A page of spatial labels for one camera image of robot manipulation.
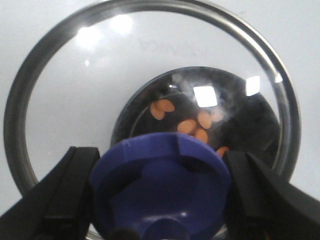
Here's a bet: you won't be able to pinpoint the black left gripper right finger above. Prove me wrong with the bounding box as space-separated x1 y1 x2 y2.
223 151 320 240

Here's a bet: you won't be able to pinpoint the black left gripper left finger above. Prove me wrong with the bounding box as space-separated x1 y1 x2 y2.
0 147 100 240

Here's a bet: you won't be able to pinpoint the orange ham slices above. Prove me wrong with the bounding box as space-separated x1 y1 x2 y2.
148 96 214 145

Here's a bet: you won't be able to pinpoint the glass lid with blue knob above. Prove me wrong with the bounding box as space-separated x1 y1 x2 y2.
3 0 301 240

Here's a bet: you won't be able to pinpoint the dark blue saucepan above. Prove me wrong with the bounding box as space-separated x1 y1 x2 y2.
110 66 280 167

